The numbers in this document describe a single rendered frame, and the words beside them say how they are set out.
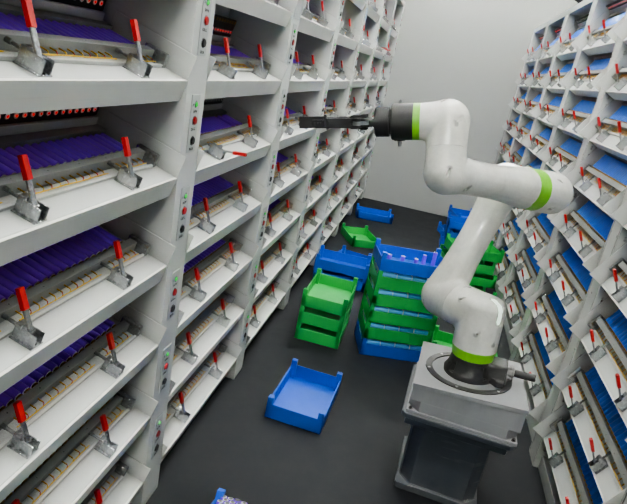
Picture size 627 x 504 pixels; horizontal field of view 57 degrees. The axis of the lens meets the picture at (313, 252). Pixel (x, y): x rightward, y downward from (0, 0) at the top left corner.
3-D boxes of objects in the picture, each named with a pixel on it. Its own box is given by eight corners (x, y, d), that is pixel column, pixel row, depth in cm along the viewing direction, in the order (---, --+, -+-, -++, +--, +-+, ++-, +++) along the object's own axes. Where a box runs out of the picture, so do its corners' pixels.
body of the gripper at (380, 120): (388, 138, 144) (352, 138, 146) (391, 135, 152) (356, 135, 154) (389, 107, 142) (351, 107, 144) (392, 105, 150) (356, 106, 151)
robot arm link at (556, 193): (538, 209, 177) (550, 171, 174) (574, 220, 166) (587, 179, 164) (499, 203, 167) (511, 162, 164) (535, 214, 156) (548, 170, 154)
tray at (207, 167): (265, 156, 188) (278, 130, 184) (188, 188, 131) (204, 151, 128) (213, 125, 189) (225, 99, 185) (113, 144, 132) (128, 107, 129)
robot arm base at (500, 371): (532, 378, 174) (537, 360, 172) (533, 401, 160) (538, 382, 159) (446, 356, 181) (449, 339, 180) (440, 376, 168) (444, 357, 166)
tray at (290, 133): (312, 136, 253) (326, 108, 248) (273, 152, 197) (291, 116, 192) (272, 113, 254) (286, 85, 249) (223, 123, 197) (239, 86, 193)
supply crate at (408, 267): (436, 264, 261) (440, 248, 258) (448, 281, 242) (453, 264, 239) (372, 254, 258) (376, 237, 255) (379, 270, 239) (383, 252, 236)
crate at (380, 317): (423, 311, 269) (427, 296, 266) (433, 331, 250) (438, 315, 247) (361, 302, 266) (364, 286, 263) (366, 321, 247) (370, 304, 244)
